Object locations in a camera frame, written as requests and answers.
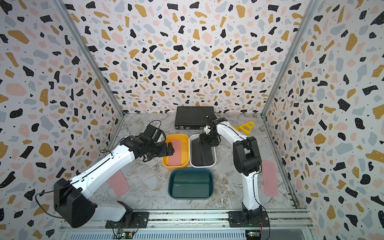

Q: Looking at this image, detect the dark grey pencil case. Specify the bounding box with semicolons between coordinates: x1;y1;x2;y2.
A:
201;144;215;166
191;138;203;167

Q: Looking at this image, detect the pink pencil case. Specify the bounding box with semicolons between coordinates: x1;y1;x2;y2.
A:
168;140;182;167
262;161;279;198
108;171;130;197

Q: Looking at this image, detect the green pencil case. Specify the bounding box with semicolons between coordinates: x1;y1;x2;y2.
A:
171;184;210;199
174;172;211;184

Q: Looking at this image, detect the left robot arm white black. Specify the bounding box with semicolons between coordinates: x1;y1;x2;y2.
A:
52;135;175;228

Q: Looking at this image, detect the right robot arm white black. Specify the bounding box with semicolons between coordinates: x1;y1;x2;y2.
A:
199;113;263;225

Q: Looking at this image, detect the white storage box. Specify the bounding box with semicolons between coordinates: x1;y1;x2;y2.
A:
189;134;217;169

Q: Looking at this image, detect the yellow storage box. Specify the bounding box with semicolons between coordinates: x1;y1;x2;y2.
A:
162;134;190;170

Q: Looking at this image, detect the teal storage box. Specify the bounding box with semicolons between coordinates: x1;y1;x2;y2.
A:
168;168;214;200

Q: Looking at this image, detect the black briefcase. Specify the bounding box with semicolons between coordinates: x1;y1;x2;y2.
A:
175;106;214;130

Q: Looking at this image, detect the yellow plastic triangle piece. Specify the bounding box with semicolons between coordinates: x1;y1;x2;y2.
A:
234;121;255;135

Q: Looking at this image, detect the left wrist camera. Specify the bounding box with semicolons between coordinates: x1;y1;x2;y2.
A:
144;124;164;143

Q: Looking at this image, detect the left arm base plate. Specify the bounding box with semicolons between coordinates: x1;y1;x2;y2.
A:
105;212;150;229

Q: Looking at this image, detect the aluminium rail front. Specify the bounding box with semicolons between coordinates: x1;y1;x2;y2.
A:
58;209;318;240

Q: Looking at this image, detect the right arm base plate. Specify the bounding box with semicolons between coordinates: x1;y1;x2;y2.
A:
228;210;270;228

